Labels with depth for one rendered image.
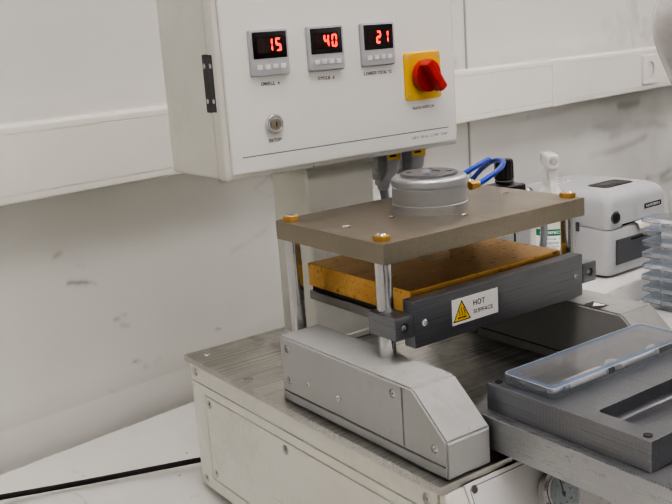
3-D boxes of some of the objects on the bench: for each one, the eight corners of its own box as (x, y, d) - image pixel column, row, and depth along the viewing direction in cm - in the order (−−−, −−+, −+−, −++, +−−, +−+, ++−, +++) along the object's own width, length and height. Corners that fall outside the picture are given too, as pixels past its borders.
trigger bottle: (527, 272, 188) (524, 150, 182) (567, 270, 188) (565, 148, 182) (535, 283, 179) (532, 156, 174) (577, 281, 179) (575, 153, 173)
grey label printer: (514, 262, 197) (512, 183, 193) (574, 244, 208) (573, 170, 204) (612, 281, 177) (612, 194, 174) (672, 261, 189) (673, 178, 185)
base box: (203, 490, 115) (188, 360, 111) (428, 406, 136) (423, 294, 132) (521, 729, 73) (516, 533, 69) (778, 553, 93) (786, 395, 90)
